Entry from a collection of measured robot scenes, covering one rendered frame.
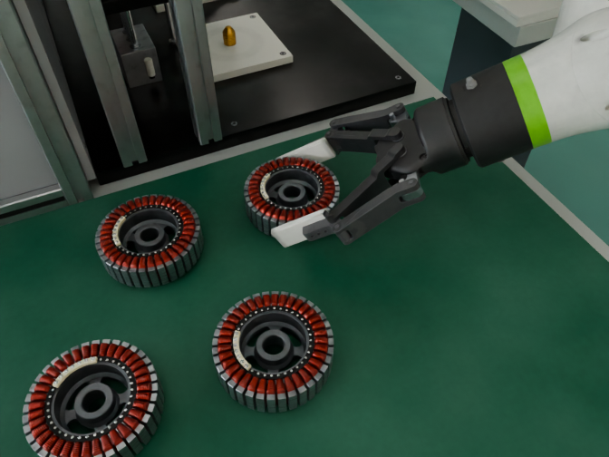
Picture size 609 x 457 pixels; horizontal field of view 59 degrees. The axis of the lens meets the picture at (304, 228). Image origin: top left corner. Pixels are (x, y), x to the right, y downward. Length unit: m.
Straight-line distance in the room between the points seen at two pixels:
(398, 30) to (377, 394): 2.20
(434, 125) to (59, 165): 0.42
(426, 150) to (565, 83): 0.14
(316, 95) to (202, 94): 0.19
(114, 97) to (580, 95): 0.48
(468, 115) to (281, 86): 0.35
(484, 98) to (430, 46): 1.96
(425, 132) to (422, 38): 2.01
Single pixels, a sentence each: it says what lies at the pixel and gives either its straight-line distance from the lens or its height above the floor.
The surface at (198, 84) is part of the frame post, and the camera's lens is 0.66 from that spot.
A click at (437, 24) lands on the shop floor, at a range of 2.68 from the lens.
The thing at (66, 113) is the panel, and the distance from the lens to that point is 0.65.
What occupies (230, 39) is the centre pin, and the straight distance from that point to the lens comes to 0.88.
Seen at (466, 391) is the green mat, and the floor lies 0.75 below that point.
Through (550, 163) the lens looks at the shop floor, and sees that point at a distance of 2.01.
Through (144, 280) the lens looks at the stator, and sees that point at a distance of 0.58.
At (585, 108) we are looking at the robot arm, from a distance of 0.55.
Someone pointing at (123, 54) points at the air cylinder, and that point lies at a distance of 0.82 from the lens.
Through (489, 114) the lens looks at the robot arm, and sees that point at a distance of 0.54.
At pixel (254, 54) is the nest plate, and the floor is 0.78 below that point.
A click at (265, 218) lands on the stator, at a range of 0.59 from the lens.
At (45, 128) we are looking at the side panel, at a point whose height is 0.86.
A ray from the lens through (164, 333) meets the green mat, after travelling 0.56.
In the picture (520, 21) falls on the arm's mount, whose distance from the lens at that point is 1.07.
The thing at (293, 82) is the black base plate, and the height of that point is 0.77.
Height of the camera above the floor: 1.22
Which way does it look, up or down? 49 degrees down
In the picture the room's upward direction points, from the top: straight up
